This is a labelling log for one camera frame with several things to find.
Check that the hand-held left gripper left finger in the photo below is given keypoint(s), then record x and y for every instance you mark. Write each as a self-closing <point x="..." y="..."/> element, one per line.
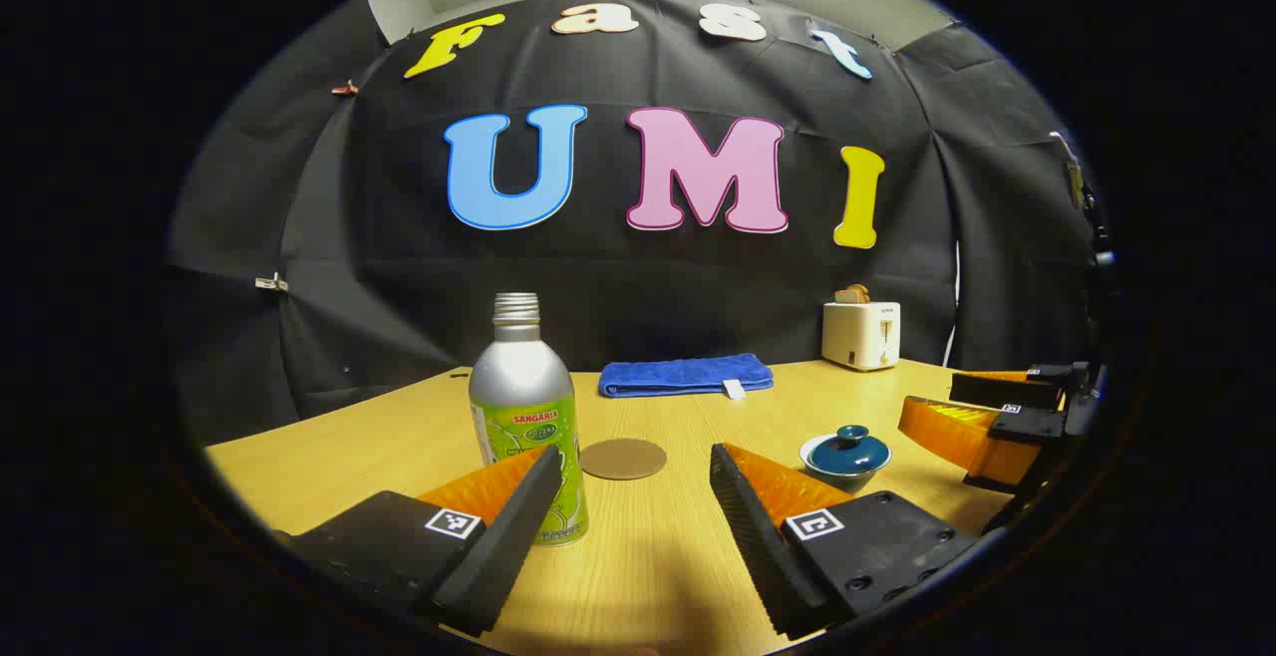
<point x="508" y="546"/>

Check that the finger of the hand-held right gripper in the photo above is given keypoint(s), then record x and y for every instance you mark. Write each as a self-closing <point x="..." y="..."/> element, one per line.
<point x="1002" y="392"/>
<point x="957" y="432"/>

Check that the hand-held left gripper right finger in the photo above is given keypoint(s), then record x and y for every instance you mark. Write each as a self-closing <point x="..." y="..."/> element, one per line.
<point x="748" y="546"/>

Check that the round brown coaster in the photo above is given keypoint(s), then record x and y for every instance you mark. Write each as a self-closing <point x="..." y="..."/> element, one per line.
<point x="623" y="459"/>

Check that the silver green water bottle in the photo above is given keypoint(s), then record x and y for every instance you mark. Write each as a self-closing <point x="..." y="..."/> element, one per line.
<point x="518" y="377"/>

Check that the white toaster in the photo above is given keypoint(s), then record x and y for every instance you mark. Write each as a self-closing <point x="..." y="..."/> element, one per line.
<point x="859" y="337"/>

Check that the brown bread slice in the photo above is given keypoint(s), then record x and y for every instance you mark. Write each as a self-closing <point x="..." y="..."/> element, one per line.
<point x="852" y="294"/>

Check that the folded blue towel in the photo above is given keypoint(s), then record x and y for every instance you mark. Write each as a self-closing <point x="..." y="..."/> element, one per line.
<point x="683" y="375"/>

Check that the black backdrop cloth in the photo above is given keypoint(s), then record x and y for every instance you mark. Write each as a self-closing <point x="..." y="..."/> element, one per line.
<point x="638" y="287"/>

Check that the silver clip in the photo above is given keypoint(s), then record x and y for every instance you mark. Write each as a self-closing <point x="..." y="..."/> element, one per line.
<point x="269" y="283"/>

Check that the copper clip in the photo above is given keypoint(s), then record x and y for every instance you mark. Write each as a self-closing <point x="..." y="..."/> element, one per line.
<point x="344" y="89"/>

